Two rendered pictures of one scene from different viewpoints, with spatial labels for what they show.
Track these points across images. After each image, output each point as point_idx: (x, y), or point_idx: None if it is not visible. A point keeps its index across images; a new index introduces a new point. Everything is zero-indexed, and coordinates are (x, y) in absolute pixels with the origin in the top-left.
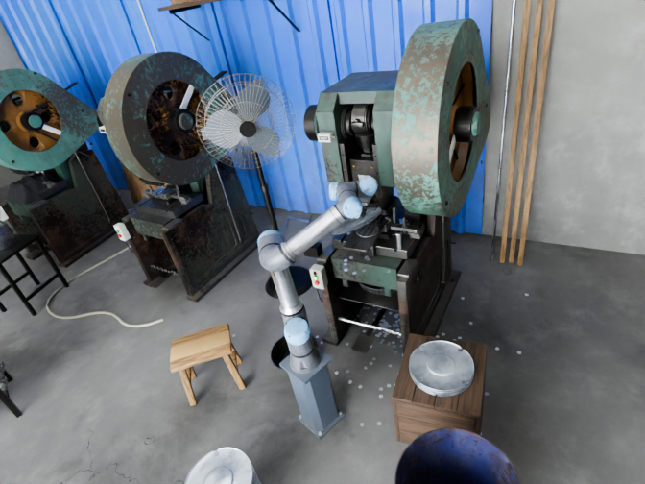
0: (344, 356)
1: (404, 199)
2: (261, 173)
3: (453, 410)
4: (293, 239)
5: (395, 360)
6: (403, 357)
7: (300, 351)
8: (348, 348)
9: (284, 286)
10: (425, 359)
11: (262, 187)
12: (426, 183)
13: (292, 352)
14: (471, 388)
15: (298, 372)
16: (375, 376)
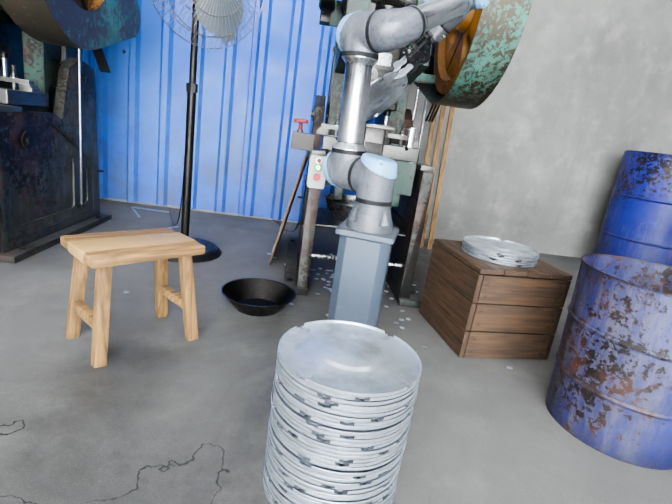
0: (323, 303)
1: (477, 43)
2: (196, 63)
3: (547, 274)
4: (424, 4)
5: (387, 302)
6: (452, 249)
7: (387, 193)
8: (322, 296)
9: (365, 100)
10: (482, 244)
11: (192, 84)
12: (515, 17)
13: (372, 197)
14: (539, 263)
15: (374, 232)
16: (379, 315)
